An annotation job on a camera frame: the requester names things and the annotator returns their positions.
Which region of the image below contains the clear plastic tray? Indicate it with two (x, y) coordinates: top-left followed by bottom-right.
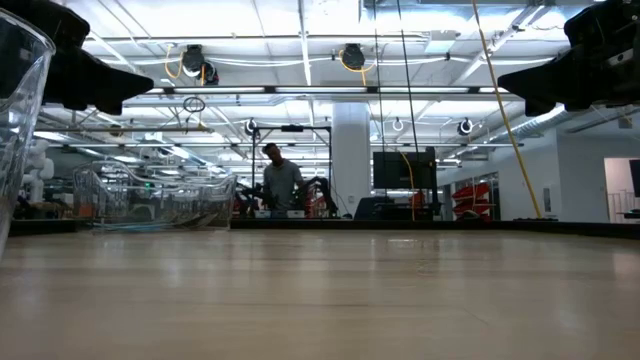
(72, 158), (240, 232)
(0, 7), (58, 261)

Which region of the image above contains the white column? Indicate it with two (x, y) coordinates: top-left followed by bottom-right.
(331, 102), (372, 217)

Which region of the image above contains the black background workstation frame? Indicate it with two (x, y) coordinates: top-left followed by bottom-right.
(251, 123), (335, 217)

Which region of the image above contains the red rack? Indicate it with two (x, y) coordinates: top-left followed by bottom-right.
(451, 182), (494, 219)

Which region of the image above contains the black aluminium table frame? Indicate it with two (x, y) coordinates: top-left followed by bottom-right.
(0, 214), (640, 240)

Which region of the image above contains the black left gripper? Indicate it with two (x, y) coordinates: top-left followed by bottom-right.
(0, 0), (156, 117)

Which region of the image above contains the person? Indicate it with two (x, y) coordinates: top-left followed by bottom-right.
(259, 142), (305, 211)

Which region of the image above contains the yellow hanging cable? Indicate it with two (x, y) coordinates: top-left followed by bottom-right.
(471, 0), (545, 220)

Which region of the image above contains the black monitor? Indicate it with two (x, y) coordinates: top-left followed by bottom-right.
(372, 149), (440, 191)

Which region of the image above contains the silver ventilation duct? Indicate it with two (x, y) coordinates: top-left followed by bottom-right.
(487, 107), (576, 144)

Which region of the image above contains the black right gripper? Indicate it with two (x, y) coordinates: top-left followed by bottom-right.
(496, 0), (640, 118)

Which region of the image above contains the black desk equipment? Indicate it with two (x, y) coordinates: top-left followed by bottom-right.
(353, 194), (441, 222)

